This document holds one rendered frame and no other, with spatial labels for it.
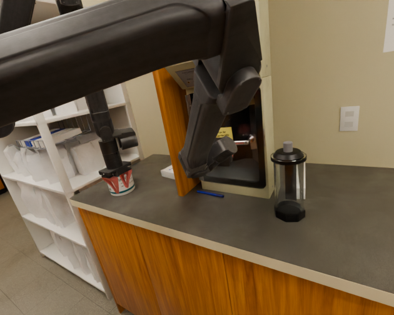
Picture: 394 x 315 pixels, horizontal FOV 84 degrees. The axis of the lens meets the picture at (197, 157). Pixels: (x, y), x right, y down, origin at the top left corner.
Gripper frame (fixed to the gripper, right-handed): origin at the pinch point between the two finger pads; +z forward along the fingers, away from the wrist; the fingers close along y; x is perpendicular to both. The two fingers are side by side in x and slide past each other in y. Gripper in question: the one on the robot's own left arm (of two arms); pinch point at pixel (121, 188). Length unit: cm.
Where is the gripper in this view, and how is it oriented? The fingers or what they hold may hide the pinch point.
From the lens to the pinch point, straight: 88.8
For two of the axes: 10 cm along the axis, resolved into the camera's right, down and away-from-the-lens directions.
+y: 5.2, -3.6, 7.8
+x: -8.4, -0.5, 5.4
